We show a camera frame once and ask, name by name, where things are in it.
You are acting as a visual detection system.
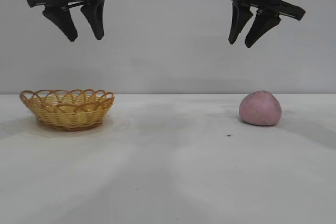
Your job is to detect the pink peach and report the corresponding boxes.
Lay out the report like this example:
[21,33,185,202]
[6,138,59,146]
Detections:
[238,90,282,126]

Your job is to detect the yellow woven wicker basket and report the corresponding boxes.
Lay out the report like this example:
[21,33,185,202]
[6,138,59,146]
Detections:
[19,89,116,132]

